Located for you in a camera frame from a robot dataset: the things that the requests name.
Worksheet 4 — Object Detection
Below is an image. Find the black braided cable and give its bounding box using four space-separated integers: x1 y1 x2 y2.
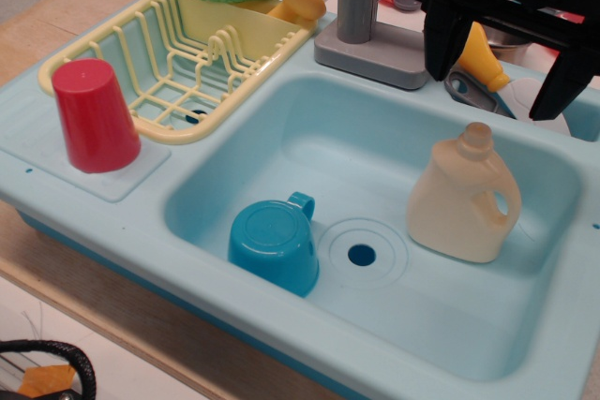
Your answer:
0 339 98 400

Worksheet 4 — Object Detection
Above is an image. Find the grey toy spoon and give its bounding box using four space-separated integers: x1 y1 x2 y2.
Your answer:
391 0 421 12

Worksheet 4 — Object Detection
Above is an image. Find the steel toy pot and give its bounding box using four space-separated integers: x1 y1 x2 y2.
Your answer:
483 25 532 51

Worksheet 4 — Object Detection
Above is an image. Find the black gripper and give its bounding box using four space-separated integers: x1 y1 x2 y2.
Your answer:
420 0 599 121

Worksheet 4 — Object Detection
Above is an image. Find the blue plastic mug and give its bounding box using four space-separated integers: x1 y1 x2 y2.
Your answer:
228 192 320 297

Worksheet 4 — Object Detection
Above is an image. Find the red plastic cup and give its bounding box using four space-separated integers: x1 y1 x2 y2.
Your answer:
52 58 142 173

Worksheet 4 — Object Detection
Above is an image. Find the yellow handled toy knife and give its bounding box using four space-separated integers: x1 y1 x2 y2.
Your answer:
457 22 571 136

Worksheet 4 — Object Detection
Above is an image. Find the grey toy utensil handle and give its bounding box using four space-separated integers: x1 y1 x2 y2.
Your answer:
443 69 515 118

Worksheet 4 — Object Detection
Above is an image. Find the light blue toy sink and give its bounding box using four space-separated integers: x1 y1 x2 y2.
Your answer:
1 22 599 399

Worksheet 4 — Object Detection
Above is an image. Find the grey toy faucet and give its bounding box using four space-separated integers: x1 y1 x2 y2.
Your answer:
314 0 429 90

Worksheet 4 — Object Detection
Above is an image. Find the yellow dish drying rack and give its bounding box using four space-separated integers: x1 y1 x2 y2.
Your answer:
37 0 318 144

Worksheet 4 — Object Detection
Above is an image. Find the cream detergent bottle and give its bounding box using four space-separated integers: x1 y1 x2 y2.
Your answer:
406 122 522 263

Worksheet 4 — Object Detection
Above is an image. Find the orange tape piece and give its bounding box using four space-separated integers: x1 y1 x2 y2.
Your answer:
17 364 76 398

